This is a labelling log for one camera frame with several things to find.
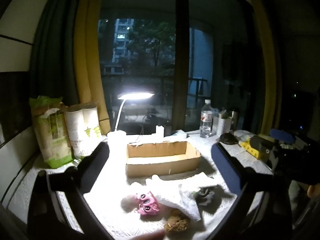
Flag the white cloth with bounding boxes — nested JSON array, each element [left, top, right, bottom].
[[130, 174, 218, 222]]

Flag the white paper cup pack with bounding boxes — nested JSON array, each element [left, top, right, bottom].
[[64, 102, 103, 159]]

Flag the black cable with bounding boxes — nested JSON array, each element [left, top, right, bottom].
[[136, 115, 148, 143]]

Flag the green paper cup pack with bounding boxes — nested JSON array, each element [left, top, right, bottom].
[[29, 95, 75, 169]]

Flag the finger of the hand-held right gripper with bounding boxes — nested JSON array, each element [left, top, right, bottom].
[[270, 129, 295, 144], [250, 135, 275, 154]]

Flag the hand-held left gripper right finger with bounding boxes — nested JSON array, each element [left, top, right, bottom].
[[200, 142, 278, 240]]

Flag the clear water bottle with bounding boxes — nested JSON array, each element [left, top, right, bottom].
[[200, 99, 213, 138]]

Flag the green curtain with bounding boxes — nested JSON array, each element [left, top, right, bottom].
[[30, 0, 83, 105]]

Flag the grey beaded sock pair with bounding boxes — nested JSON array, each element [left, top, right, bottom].
[[192, 185, 224, 207]]

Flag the white perforated holder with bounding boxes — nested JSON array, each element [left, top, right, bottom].
[[212, 110, 232, 135]]

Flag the dark round object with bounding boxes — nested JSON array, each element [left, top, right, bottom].
[[219, 132, 237, 145]]

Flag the cardboard box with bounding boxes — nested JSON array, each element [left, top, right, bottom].
[[126, 141, 202, 178]]

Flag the brown fuzzy ball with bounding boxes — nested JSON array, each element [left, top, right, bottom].
[[164, 209, 191, 233]]

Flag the yellow curtain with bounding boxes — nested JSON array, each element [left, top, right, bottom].
[[74, 0, 112, 133], [250, 0, 284, 135]]

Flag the person's right hand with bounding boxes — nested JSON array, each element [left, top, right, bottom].
[[307, 184, 320, 198]]

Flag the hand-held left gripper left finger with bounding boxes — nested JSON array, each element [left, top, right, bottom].
[[46, 141, 118, 240]]

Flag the yellow sponge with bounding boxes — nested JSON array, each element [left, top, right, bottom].
[[239, 140, 265, 159]]

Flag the pink plush animal socks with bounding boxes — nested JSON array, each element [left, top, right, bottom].
[[121, 191, 160, 215]]

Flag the white desk lamp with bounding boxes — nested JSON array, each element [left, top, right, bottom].
[[107, 91, 155, 155]]

